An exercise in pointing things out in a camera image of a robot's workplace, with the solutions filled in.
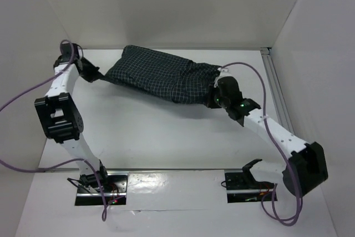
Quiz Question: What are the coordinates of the dark checkered pillowcase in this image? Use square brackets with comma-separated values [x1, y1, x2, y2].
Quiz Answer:
[102, 45, 220, 104]

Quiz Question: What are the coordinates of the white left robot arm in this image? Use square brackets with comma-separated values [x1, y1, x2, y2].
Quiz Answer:
[34, 41, 110, 192]

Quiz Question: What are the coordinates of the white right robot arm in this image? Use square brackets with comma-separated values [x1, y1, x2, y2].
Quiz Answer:
[207, 74, 328, 196]

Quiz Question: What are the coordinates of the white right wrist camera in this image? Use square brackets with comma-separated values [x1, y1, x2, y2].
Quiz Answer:
[214, 67, 231, 88]

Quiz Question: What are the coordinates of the aluminium frame rail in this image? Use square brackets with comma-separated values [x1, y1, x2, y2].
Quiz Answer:
[260, 48, 295, 134]

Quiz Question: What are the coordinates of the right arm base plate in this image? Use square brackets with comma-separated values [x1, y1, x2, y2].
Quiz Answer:
[221, 170, 275, 203]

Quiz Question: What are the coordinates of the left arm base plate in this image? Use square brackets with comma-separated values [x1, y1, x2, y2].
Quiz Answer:
[74, 172, 129, 206]

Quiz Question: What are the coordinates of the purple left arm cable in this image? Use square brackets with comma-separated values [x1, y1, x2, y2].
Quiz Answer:
[0, 39, 117, 223]

